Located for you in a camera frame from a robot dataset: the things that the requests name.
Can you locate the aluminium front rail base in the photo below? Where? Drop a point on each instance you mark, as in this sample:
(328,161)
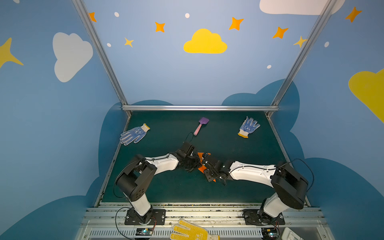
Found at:
(106,222)

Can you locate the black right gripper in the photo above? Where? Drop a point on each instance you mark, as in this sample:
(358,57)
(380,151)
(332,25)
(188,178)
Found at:
(210,163)

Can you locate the horizontal aluminium frame rail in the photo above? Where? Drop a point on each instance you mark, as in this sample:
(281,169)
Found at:
(199,108)

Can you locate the green circuit board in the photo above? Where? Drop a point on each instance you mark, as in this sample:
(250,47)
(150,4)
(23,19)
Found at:
(144,232)
(270,234)

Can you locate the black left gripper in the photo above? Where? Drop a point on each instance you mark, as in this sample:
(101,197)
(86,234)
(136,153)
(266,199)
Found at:
(191,160)

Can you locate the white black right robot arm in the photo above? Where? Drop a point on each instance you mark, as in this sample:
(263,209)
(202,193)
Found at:
(289,185)

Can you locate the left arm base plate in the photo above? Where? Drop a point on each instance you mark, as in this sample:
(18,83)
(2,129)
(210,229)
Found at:
(152,217)

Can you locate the blue dotted glove left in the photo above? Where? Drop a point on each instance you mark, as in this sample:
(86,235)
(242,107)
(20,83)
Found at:
(134,135)

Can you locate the left green circuit board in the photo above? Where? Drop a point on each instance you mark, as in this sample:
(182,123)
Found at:
(144,232)

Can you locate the purple pink toy spatula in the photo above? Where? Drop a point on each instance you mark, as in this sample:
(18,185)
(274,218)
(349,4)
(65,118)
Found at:
(202,121)

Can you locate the left aluminium frame post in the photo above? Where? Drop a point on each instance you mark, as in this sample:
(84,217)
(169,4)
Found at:
(91,30)

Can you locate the blue dotted glove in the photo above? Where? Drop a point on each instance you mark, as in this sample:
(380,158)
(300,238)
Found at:
(248,127)
(134,135)

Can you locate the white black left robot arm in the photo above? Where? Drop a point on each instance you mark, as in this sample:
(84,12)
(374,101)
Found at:
(136,177)

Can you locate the white object bottom right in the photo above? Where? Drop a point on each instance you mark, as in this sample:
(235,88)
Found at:
(289,234)

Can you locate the aluminium frame post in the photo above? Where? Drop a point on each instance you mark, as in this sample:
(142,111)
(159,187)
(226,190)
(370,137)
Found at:
(91,30)
(305,50)

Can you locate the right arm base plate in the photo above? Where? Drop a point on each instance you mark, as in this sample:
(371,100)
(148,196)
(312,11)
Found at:
(259,218)

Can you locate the right green circuit board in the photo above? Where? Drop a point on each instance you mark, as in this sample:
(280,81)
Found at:
(270,234)

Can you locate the blue dotted glove right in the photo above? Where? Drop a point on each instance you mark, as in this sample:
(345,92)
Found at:
(248,127)

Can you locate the yellow dotted glove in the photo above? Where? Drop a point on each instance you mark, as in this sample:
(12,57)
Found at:
(185,230)

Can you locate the right aluminium frame post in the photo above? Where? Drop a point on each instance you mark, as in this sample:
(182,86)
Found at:
(305,50)

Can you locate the orange square paper sheet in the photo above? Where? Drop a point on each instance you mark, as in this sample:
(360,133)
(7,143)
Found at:
(202,169)

